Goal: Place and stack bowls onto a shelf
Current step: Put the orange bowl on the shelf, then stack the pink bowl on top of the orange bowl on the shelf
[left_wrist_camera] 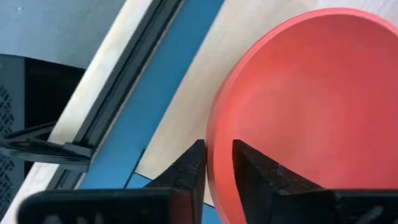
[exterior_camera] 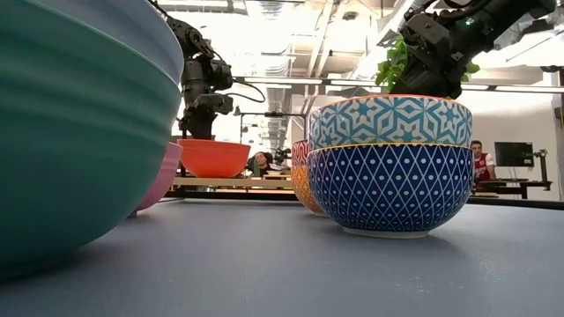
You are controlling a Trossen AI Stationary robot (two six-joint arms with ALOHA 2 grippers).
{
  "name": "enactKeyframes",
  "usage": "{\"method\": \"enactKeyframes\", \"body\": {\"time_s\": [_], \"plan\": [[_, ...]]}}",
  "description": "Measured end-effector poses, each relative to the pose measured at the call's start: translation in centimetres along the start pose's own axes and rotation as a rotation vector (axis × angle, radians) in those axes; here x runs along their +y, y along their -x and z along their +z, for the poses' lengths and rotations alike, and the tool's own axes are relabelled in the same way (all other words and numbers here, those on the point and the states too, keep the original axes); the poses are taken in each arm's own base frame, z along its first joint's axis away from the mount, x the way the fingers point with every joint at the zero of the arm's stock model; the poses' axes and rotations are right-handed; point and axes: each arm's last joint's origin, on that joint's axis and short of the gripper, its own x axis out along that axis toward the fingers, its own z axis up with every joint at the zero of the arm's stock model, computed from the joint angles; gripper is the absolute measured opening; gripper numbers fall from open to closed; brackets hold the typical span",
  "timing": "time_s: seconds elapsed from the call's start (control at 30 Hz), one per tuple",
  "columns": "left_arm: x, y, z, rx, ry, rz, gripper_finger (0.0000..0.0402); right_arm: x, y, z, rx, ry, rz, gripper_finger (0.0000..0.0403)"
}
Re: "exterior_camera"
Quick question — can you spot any orange patterned plate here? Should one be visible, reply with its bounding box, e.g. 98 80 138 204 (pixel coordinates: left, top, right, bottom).
291 164 330 217

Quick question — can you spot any green leafy plant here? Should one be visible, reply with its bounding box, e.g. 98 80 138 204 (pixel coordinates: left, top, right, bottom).
375 38 481 89

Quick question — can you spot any black computer monitor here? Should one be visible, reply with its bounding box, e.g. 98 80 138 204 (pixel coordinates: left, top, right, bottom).
493 141 536 168

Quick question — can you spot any person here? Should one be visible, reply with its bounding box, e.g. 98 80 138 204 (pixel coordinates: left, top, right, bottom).
245 151 275 178
469 139 498 182

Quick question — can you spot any light blue star-patterned bowl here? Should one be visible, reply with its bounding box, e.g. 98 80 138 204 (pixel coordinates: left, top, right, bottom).
308 93 474 151

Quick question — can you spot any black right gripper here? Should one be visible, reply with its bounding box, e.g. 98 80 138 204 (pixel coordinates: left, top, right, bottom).
390 26 469 100

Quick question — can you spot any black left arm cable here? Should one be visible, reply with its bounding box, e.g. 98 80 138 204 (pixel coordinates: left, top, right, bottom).
223 77 267 105

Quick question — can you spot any dark blue diamond-patterned bowl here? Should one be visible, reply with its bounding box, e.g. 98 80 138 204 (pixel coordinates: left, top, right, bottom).
307 143 475 240

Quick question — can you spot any plain pink bowl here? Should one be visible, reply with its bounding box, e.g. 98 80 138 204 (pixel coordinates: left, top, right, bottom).
128 141 184 219

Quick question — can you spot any black office desk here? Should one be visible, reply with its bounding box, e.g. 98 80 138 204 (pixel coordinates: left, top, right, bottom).
475 178 553 200

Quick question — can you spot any plain orange-red bowl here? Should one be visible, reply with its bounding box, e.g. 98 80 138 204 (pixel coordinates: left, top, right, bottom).
177 138 252 180

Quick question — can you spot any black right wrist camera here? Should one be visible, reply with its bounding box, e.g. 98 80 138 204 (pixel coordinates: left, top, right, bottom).
398 11 442 46

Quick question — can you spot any silver ventilation duct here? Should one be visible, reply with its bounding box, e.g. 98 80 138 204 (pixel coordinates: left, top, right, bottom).
259 0 294 151

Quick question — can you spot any plain teal green bowl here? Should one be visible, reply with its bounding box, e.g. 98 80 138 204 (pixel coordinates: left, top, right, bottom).
0 0 184 283

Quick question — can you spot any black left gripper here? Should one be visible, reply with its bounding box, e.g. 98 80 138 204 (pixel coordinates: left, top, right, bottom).
178 92 235 141

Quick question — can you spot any wooden shelf with black frame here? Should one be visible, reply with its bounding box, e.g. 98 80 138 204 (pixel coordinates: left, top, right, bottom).
171 175 295 191

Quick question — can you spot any plain light blue bowl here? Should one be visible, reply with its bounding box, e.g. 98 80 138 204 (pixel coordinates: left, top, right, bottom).
41 0 185 87

